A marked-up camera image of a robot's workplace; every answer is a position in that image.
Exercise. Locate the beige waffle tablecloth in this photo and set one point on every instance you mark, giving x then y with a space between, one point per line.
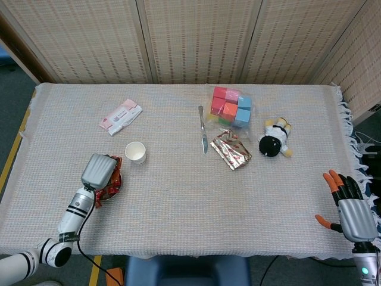
190 202

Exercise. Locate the metal butter knife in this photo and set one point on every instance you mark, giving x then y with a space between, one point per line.
203 131

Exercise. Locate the black-headed plush doll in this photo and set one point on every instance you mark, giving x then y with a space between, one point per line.
269 146

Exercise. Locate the gold foil snack wrapper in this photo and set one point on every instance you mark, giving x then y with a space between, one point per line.
232 152

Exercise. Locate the yellow cube block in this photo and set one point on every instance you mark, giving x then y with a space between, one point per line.
212 118

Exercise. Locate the brown wooden board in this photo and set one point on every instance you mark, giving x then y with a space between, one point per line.
21 47

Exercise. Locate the small orange box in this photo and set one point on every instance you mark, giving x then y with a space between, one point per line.
117 275

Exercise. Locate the red cube block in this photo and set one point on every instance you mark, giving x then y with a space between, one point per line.
220 91
218 105

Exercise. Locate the clear plastic bag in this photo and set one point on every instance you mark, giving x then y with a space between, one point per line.
212 126

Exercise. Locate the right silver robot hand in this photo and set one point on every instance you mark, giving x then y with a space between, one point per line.
356 221

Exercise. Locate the pink cube block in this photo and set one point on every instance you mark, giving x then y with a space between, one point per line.
232 96

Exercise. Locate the metal bowl of red candies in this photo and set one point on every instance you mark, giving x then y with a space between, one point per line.
117 192

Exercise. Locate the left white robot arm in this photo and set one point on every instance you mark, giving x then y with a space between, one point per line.
74 208

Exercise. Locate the pink white wet wipes pack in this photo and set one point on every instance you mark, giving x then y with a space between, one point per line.
120 117

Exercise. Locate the bamboo folding screen panel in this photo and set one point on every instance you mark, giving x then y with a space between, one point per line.
202 41
83 41
297 41
363 68

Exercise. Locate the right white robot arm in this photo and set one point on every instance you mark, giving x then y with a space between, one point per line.
366 265

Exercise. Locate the light blue cube block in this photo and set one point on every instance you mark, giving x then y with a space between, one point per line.
245 102
241 117

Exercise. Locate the white paper cup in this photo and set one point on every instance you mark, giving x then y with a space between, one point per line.
134 150

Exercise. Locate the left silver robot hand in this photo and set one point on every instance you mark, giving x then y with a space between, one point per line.
98 171

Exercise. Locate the orange cube block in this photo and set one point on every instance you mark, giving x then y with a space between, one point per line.
230 111

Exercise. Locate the red candy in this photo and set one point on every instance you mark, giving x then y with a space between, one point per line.
118 162
106 194
115 184
99 202

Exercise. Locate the green cube block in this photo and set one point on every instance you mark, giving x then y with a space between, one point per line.
224 121

